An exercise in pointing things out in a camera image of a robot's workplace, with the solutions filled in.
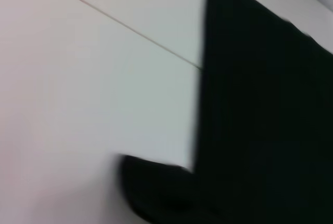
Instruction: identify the black t-shirt with FREE print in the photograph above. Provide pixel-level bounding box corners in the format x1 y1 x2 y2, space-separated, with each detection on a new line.
118 0 333 224

